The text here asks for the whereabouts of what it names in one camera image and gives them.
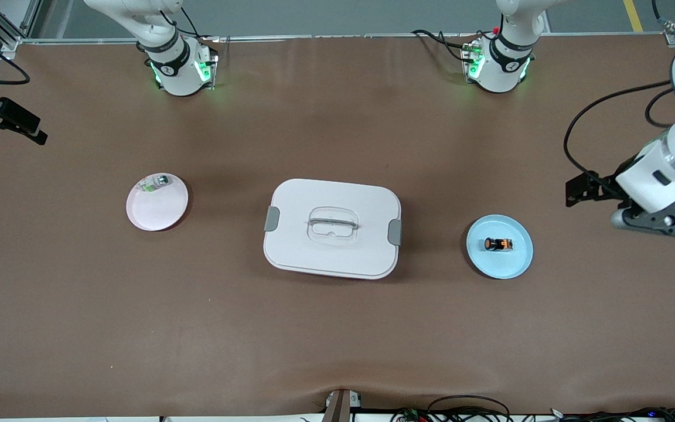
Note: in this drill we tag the white lidded box grey latches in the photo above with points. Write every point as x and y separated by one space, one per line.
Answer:
331 252

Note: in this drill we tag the metal table edge bracket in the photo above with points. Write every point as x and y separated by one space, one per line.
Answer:
340 407

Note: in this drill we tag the light blue round plate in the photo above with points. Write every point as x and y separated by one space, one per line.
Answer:
500 266

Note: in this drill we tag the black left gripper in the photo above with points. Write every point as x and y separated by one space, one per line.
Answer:
599 188

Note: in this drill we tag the green push-button switch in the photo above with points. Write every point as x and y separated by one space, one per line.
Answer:
156 183

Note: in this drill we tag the aluminium table edge rail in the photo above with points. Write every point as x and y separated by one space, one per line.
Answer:
343 36

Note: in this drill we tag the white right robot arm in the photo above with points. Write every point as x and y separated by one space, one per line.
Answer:
176 70

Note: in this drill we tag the pink round plate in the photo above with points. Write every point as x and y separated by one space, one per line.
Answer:
156 214

